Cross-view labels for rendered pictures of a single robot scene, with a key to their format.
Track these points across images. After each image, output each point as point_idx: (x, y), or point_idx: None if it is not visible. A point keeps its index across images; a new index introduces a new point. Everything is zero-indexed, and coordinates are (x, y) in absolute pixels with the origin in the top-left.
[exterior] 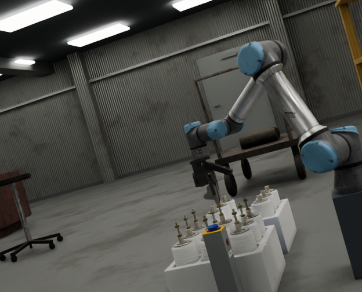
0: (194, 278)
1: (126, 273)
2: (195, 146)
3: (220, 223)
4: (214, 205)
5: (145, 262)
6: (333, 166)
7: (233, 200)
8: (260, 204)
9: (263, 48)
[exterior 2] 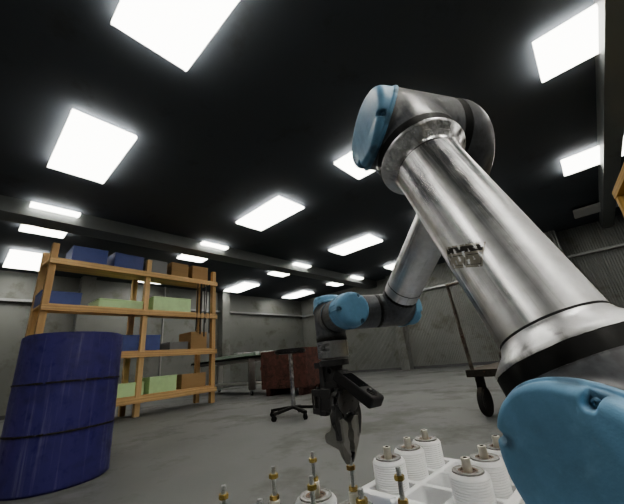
0: None
1: (293, 494)
2: (320, 337)
3: None
4: (389, 447)
5: (325, 486)
6: None
7: (437, 442)
8: (464, 481)
9: (401, 90)
